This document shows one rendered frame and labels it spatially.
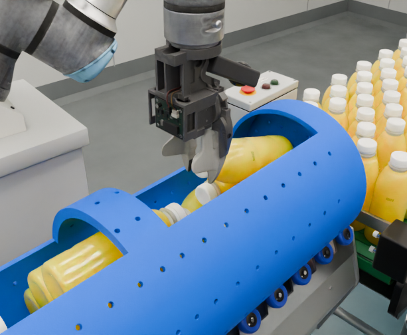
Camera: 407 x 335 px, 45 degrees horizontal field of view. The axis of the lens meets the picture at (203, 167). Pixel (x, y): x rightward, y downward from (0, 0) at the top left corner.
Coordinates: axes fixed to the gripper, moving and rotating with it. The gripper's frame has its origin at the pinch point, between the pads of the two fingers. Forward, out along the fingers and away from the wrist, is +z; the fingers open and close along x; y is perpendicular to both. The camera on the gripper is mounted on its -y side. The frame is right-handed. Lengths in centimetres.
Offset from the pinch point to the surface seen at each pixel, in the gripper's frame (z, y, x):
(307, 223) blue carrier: 7.9, -9.1, 13.7
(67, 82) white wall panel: 107, -132, -267
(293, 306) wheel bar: 29.9, -11.9, 12.2
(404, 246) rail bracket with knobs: 21.3, -31.4, 22.1
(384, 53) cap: 9, -92, -16
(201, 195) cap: 10.6, -5.3, -5.4
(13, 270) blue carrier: 12.2, 26.2, -13.1
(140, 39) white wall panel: 88, -198, -261
